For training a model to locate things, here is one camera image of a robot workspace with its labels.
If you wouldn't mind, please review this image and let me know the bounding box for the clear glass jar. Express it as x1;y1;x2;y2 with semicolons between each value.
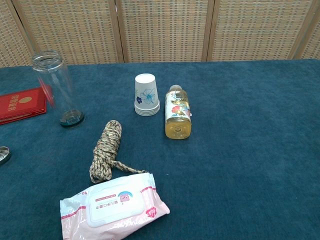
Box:
31;49;86;129

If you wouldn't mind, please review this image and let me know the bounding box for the woven rattan folding screen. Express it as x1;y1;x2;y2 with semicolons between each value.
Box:
0;0;320;69

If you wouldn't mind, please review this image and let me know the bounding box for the blue carpet table cloth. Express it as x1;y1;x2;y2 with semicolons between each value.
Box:
0;58;320;240

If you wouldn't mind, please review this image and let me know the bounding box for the yellow tea drink bottle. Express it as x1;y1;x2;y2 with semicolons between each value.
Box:
164;84;193;140

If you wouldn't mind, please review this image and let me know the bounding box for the red certificate book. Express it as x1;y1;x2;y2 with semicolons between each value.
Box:
0;87;48;126

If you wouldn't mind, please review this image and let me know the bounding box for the stack of floral paper cups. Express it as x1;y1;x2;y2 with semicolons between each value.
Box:
133;73;161;118

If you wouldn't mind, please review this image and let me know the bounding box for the pink wet wipes pack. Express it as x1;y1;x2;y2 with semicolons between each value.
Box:
59;171;171;240

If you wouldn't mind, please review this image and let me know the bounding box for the coiled braided rope bundle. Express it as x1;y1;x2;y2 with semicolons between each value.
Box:
89;119;149;184

